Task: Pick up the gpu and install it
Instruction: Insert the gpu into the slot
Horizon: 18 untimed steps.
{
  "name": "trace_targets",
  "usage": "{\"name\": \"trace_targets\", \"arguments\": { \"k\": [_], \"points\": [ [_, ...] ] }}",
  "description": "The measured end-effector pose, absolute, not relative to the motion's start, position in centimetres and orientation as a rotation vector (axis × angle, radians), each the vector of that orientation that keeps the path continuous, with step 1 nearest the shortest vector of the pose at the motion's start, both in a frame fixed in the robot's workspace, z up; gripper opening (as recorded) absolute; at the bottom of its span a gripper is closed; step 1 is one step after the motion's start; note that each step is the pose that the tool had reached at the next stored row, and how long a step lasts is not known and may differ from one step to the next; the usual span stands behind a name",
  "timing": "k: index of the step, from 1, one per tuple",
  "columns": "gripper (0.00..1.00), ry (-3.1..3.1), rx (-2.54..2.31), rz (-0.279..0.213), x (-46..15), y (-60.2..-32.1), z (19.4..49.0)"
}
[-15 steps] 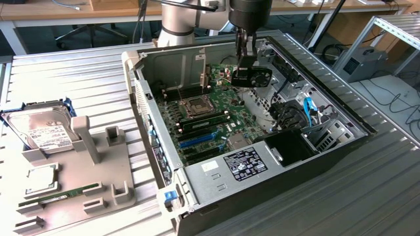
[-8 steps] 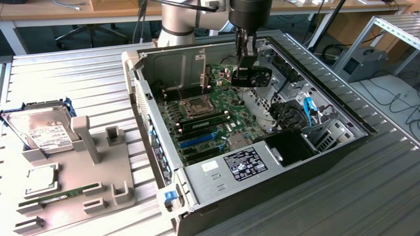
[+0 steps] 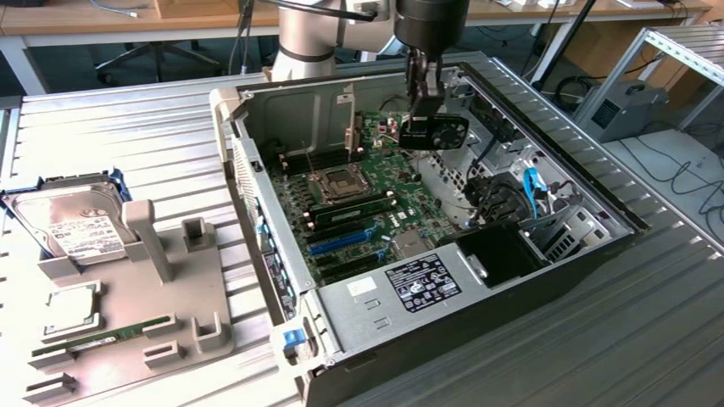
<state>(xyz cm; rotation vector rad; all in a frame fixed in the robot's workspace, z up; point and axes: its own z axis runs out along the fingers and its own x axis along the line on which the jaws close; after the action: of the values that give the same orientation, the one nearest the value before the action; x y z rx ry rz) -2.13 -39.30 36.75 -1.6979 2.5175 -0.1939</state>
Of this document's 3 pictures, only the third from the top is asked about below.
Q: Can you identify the blue disk wire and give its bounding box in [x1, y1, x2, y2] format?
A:
[523, 167, 548, 220]

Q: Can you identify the wooden desk with box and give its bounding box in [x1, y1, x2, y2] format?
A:
[0, 0, 284, 97]

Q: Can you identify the graphics card with metal bracket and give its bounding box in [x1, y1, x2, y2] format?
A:
[342, 83, 472, 164]

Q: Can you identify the silver power supply unit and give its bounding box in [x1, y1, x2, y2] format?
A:
[308, 242, 494, 357]

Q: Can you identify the grey network cable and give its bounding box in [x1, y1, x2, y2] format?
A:
[94, 0, 140, 18]

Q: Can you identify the green motherboard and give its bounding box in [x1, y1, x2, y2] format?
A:
[266, 142, 454, 287]

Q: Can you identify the hard drive in blue caddy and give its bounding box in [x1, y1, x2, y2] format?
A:
[0, 167, 135, 221]

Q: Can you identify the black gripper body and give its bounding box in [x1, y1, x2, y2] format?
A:
[392, 0, 472, 55]

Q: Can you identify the silver disk bay cage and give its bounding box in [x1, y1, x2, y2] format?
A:
[422, 71, 567, 204]

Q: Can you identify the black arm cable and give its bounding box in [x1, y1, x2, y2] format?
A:
[235, 0, 256, 76]

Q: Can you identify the brown wooden box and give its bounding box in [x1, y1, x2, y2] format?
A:
[154, 0, 231, 20]

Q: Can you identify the black stand pole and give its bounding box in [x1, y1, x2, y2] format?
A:
[531, 0, 595, 86]

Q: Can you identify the black office chair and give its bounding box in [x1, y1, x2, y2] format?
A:
[94, 40, 223, 84]

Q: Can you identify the CPU socket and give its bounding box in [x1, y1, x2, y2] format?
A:
[307, 167, 370, 204]

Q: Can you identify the silver hard disk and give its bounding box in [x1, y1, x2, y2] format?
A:
[3, 181, 130, 266]

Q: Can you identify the blue expansion slot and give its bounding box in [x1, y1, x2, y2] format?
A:
[308, 234, 367, 255]

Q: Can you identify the black floor cable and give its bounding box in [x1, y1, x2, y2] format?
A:
[619, 135, 724, 215]

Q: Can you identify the grey parts rack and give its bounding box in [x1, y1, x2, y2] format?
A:
[22, 198, 236, 404]

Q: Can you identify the aluminium frame table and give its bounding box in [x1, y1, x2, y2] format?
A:
[571, 23, 724, 132]

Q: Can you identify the silver CPU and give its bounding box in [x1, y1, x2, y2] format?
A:
[43, 290, 98, 336]

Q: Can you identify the installed RAM stick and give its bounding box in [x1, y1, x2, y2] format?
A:
[310, 198, 398, 226]

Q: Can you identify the silver chipset heatsink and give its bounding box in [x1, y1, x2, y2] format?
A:
[392, 231, 430, 259]

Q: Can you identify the green RAM stick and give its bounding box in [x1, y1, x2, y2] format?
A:
[31, 315, 171, 357]

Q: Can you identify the black power wire bundle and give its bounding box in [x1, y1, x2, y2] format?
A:
[467, 176, 527, 226]

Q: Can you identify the black expansion slot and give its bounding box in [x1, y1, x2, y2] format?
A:
[318, 265, 382, 285]
[314, 253, 379, 272]
[307, 220, 367, 243]

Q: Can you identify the grey control box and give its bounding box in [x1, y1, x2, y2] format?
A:
[587, 80, 672, 143]

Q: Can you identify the open black PC case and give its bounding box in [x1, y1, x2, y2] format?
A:
[208, 62, 652, 407]

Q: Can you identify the long wooden desk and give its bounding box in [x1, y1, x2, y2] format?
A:
[467, 0, 714, 86]

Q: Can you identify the black coiled cable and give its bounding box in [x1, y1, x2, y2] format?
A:
[556, 75, 590, 107]

